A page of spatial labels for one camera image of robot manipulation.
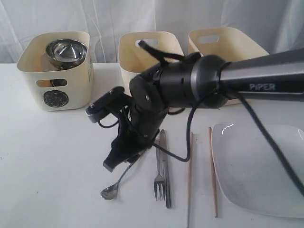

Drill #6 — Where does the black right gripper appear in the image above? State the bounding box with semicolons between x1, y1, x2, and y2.
103;94;169;172

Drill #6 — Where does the steel long-handled spoon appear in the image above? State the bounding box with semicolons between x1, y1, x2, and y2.
100;162;134;200

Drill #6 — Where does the steel fork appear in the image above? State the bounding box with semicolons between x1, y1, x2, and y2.
154;147;166;201

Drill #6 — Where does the steel table knife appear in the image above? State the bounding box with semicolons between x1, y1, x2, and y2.
160;129;172;209

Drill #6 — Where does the wooden chopstick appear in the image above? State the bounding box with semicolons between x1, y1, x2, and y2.
208;127;219;218
186;132;193;228

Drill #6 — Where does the steel mug front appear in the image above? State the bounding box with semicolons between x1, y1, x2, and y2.
50;79;67;87

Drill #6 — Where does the steel bowl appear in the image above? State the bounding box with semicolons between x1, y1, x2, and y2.
46;38;88;70

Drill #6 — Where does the white round bowl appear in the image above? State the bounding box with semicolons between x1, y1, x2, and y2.
41;53;84;72

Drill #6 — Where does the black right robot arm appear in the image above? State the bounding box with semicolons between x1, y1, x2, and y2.
103;49;304;171

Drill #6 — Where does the cream bin with circle mark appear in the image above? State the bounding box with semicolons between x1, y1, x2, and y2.
17;31;94;111

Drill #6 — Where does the cream bin with triangle mark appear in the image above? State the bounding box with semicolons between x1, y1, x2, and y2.
119;31;183;94

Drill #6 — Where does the white square plate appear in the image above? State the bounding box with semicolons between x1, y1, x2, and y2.
212;123;304;218

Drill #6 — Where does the cream bin with square mark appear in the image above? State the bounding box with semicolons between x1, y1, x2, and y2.
188;27;269;62

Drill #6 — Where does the white backdrop curtain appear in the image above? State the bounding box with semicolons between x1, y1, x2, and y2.
0;0;304;63

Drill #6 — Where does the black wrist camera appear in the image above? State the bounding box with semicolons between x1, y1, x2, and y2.
85;86;132;123

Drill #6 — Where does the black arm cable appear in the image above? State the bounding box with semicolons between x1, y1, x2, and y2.
97;39;304;195

